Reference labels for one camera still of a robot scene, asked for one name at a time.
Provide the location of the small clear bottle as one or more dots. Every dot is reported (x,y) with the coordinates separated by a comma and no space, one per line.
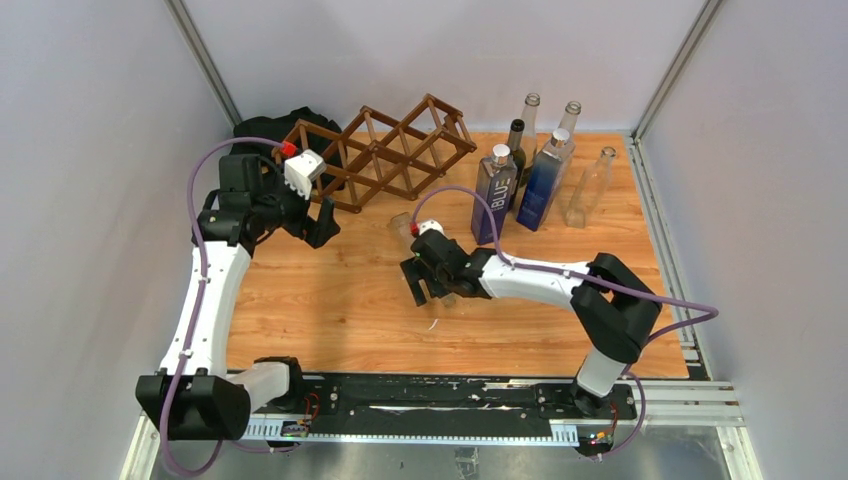
(590,189)
(399,225)

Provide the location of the clear plain glass bottle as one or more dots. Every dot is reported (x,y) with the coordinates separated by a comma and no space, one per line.
(571,113)

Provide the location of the blue clear bottle lettered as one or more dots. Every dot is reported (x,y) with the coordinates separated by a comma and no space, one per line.
(549,169)

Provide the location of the black cloth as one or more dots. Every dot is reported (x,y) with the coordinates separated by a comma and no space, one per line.
(276,129)

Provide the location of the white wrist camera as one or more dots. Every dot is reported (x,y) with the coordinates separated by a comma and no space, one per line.
(302,171)
(419,228)

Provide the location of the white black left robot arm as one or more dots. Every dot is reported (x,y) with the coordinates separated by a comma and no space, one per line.
(191,396)

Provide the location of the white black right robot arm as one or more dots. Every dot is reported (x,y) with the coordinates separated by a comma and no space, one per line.
(615,308)

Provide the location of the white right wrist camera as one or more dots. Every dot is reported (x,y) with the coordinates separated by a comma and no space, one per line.
(419,228)

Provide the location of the brown wooden wine rack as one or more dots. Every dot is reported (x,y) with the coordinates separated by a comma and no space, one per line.
(377,153)

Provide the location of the clear bottle with black label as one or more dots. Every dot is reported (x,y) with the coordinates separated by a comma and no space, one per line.
(529,142)

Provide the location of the blue clear bottle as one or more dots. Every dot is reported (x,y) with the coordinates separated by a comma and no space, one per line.
(495,184)

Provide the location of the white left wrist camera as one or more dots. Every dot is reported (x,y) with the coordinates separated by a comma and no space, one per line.
(302,171)

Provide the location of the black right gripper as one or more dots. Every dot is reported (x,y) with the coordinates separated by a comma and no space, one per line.
(412,268)

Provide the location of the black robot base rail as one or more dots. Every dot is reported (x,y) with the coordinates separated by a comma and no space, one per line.
(444,410)

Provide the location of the dark green wine bottle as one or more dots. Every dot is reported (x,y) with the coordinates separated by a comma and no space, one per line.
(518,154)

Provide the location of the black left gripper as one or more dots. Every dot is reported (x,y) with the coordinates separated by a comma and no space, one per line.
(315,232)

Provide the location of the aluminium table edge rail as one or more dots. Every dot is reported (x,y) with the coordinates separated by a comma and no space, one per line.
(697,366)

